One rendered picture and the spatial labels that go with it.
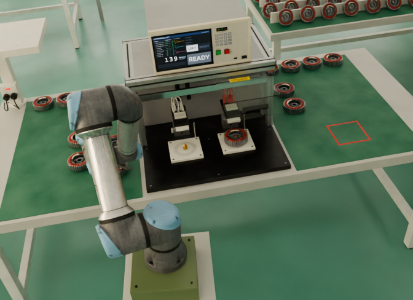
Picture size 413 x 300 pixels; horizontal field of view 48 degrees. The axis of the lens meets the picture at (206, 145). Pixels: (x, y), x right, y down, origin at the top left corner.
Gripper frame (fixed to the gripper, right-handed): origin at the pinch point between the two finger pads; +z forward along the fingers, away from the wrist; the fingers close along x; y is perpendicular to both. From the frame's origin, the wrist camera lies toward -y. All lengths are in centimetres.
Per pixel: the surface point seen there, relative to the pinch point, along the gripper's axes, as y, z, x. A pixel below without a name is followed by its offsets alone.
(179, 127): 23.3, -0.3, -25.7
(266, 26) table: 139, 82, -41
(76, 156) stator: 3.1, -0.2, 21.0
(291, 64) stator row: 91, 51, -66
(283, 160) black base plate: 16, 8, -74
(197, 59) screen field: 49, -18, -33
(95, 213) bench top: -23.3, -8.7, -0.9
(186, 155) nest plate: 12.1, 4.6, -30.3
